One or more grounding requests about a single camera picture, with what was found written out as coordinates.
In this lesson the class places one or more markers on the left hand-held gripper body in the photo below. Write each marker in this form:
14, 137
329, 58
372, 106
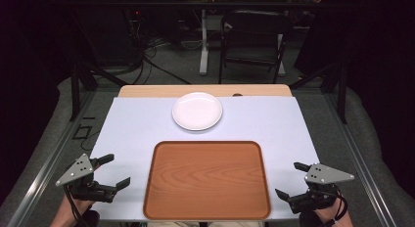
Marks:
85, 188

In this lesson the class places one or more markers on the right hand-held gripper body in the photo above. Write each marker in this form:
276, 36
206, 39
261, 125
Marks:
321, 174

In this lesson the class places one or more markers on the brown wooden tray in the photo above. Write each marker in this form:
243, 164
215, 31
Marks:
207, 181

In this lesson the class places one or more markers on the white round plate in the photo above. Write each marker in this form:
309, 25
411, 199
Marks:
197, 111

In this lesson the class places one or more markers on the person's left hand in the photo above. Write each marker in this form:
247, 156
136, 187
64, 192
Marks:
78, 207

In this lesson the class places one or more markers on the person's right hand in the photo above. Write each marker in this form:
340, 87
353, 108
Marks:
332, 213

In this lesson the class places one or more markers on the pale blue table mat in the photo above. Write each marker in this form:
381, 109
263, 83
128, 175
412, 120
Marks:
130, 129

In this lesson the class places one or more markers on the black metal stand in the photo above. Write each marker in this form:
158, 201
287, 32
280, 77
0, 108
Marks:
75, 90
342, 93

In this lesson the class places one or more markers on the white-legged wooden desk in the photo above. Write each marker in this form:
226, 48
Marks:
204, 51

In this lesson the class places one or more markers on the black folding chair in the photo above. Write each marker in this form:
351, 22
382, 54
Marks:
254, 23

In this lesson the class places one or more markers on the aluminium floor rail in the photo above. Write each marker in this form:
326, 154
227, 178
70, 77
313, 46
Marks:
49, 168
362, 168

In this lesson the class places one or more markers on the black horizontal frame bar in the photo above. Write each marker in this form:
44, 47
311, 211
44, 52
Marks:
130, 4

